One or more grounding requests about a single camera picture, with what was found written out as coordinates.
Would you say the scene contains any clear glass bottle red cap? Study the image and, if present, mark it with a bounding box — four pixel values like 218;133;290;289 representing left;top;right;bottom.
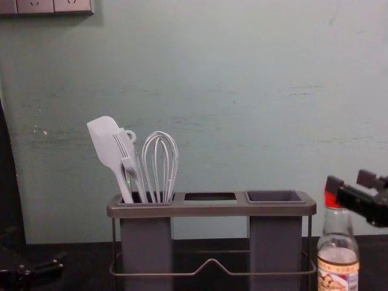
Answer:
316;175;361;291

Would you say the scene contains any black curtain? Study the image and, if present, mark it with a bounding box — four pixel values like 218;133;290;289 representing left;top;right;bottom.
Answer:
0;87;27;247

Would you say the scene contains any grey plastic utensil container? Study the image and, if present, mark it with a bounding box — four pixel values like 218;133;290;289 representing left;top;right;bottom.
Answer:
119;198;174;291
246;189;304;291

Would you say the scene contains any white silicone spatula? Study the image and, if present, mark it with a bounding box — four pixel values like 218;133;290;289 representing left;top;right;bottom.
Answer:
86;115;135;204

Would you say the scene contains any white silicone basting brush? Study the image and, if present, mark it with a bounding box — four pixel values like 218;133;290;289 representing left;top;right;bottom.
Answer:
112;128;150;203

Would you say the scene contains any black rack with steel bars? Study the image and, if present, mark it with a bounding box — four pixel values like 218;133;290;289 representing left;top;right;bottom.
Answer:
106;190;318;291

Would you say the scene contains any white silicone whisk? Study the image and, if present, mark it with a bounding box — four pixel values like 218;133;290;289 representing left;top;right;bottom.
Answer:
141;130;180;204

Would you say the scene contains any black table cloth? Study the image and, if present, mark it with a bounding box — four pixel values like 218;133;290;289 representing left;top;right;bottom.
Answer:
0;233;388;291

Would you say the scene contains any grey wall socket panel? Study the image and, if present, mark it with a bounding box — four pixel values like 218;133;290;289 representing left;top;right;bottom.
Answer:
0;0;95;18

